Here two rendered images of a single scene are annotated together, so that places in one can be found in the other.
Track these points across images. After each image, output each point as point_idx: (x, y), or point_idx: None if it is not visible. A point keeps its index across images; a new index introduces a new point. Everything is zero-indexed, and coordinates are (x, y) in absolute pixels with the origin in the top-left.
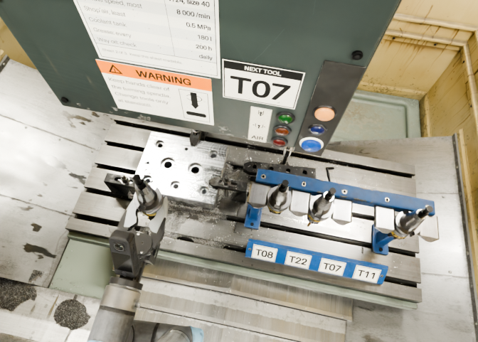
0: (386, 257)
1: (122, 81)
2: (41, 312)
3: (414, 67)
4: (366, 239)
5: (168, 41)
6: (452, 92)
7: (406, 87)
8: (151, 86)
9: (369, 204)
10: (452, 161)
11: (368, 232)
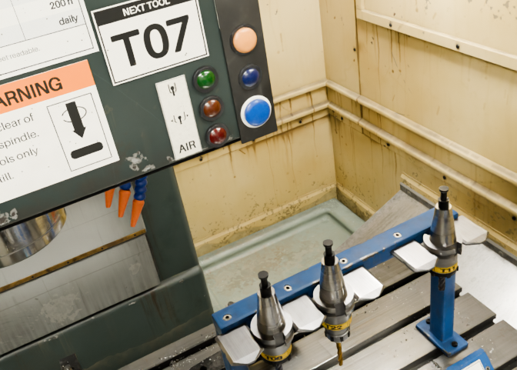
0: (470, 349)
1: None
2: None
3: (300, 161)
4: (428, 348)
5: (10, 16)
6: (359, 155)
7: (311, 191)
8: (4, 125)
9: (384, 255)
10: (425, 209)
11: (421, 338)
